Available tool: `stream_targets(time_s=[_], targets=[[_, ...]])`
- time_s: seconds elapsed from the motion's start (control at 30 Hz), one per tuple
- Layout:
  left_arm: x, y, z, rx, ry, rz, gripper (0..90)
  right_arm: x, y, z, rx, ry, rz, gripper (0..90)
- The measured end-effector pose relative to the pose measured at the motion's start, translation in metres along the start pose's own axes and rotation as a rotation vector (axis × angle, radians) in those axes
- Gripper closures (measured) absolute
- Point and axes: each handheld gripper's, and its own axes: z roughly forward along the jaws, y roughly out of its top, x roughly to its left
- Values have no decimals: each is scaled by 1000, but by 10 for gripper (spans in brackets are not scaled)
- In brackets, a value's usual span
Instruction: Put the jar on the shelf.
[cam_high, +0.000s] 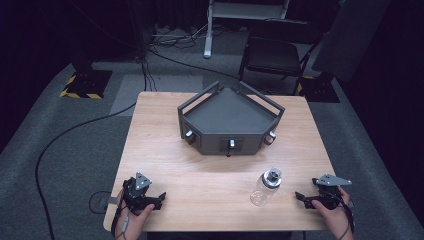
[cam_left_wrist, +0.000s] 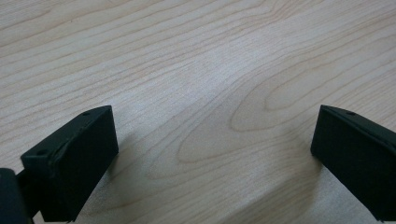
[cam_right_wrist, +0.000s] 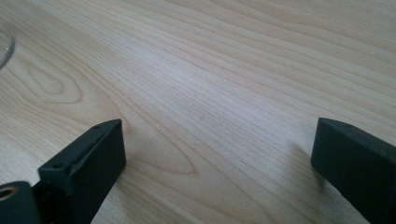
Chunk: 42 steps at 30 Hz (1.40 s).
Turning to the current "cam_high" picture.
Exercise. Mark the clear plastic bottle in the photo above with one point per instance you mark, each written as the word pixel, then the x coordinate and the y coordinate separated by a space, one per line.
pixel 265 188

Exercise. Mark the white metal stand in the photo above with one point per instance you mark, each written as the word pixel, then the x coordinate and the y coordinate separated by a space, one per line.
pixel 213 20

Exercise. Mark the black yellow-striped stand base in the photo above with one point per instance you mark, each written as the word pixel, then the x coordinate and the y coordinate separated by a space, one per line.
pixel 318 90
pixel 87 83

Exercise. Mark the dark grey corner shelf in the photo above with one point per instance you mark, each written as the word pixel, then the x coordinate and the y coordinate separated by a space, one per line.
pixel 230 115

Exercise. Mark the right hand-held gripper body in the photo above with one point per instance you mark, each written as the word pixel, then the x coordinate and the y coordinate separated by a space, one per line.
pixel 328 193

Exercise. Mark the grey tilted panel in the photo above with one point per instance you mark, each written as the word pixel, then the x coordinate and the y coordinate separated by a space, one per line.
pixel 350 40

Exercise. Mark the person's left hand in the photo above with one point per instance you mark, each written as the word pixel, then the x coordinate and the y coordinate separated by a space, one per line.
pixel 135 221

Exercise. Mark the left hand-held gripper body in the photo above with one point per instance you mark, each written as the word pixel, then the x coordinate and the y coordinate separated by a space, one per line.
pixel 135 193

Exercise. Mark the black folding chair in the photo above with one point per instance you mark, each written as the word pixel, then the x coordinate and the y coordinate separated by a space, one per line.
pixel 271 53

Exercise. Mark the person's right hand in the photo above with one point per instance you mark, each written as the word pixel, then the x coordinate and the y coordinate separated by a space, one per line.
pixel 333 220

